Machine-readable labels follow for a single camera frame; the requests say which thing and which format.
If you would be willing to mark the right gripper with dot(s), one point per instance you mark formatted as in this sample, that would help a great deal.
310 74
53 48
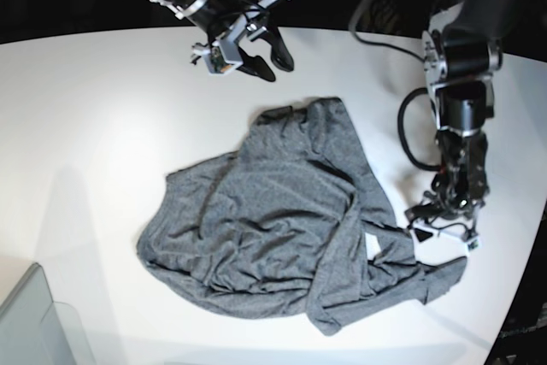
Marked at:
226 29

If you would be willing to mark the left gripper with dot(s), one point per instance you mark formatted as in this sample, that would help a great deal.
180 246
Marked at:
433 218

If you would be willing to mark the grey t-shirt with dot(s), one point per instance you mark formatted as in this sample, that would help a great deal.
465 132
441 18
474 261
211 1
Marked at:
293 222

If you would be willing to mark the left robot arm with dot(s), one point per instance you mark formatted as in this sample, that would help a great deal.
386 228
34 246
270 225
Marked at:
461 53

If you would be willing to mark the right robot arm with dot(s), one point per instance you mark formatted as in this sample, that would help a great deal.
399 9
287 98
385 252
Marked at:
183 9

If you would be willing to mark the translucent grey tray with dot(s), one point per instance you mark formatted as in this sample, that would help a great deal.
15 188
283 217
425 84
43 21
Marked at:
36 329

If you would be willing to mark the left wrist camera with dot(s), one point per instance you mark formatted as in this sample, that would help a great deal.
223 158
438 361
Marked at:
471 243

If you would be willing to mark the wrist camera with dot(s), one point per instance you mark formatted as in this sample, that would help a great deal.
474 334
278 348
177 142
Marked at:
217 64
471 243

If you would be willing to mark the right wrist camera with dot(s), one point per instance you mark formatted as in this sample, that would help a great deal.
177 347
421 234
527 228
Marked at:
217 64

